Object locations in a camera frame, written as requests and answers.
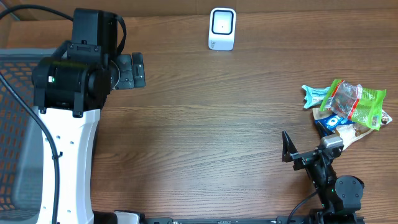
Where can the green Haribo gummy bag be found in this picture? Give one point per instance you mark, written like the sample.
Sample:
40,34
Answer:
355,102

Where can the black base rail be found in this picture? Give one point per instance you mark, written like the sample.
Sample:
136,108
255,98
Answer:
236,220

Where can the beige dried mushroom bag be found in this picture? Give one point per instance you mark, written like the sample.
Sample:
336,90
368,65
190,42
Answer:
349,133

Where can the white barcode scanner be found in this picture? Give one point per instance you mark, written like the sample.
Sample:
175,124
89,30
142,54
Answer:
222,29

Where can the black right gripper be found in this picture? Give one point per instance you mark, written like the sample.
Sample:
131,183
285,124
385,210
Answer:
288,151

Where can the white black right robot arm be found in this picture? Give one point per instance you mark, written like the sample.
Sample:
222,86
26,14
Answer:
340,197

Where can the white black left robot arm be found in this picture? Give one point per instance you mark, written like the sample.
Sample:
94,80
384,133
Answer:
70,90

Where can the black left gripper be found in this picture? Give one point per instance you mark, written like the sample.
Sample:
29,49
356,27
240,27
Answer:
125,60

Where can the blue snack packet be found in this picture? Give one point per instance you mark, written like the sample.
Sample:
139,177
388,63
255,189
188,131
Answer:
331,121

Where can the mint green tissue packet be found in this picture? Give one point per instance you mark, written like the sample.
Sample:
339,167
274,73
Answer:
314,96

